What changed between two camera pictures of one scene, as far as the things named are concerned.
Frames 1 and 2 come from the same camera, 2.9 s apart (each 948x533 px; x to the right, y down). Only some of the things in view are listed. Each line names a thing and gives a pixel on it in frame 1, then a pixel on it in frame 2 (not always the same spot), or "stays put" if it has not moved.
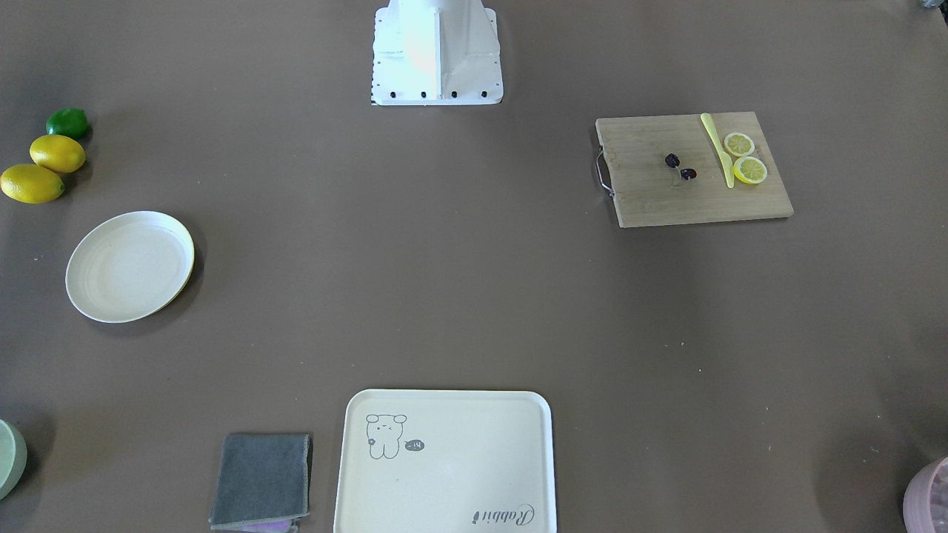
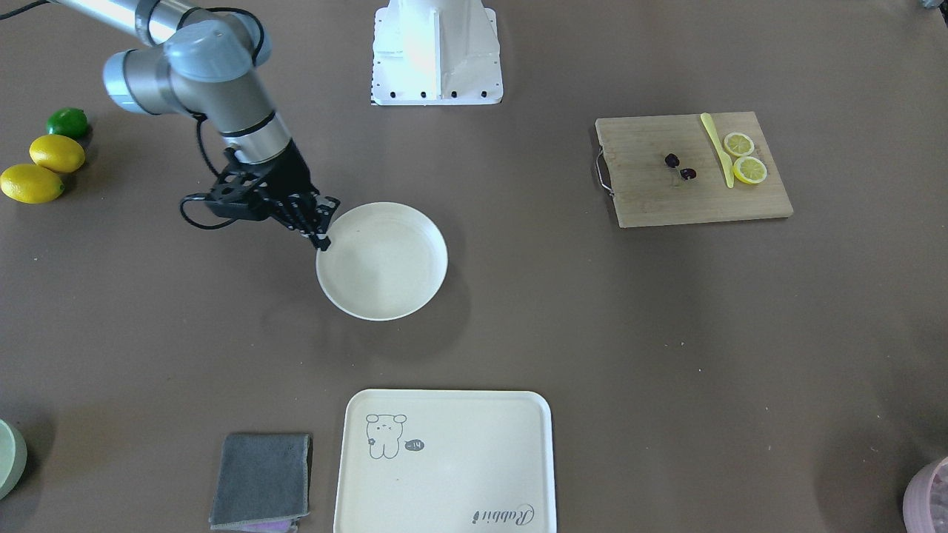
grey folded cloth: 262,483 stays put
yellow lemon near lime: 58,152 stays put
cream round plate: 129,266 -> 386,261
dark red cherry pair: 672,161 stays put
